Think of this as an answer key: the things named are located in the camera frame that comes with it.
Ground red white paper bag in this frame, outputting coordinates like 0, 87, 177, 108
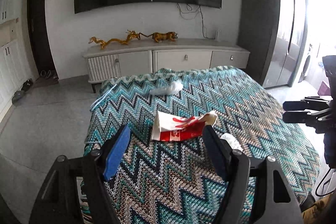
151, 111, 218, 141

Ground shoes by the door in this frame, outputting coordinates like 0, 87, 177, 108
11, 70, 59, 104

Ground washing machine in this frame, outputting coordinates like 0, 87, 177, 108
299, 43, 319, 82

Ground white router on cabinet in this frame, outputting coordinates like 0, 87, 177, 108
215, 29, 222, 42

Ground silver refrigerator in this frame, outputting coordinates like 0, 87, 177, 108
262, 0, 306, 88

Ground tv cables on wall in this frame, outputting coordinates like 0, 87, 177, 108
176, 2, 217, 40

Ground clear plastic bag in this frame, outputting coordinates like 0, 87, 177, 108
149, 81, 183, 96

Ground zigzag knitted table cover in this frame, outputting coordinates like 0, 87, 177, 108
84, 66, 321, 223

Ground golden dragon figurine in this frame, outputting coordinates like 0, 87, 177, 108
88, 30, 142, 50

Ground green white wrapper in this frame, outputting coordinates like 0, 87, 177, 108
220, 133, 243, 152

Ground white tv cabinet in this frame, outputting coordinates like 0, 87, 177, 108
83, 39, 249, 91

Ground white wall cupboards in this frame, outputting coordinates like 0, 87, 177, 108
1, 0, 26, 111

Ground golden tiger figurine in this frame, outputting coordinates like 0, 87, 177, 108
144, 32, 178, 43

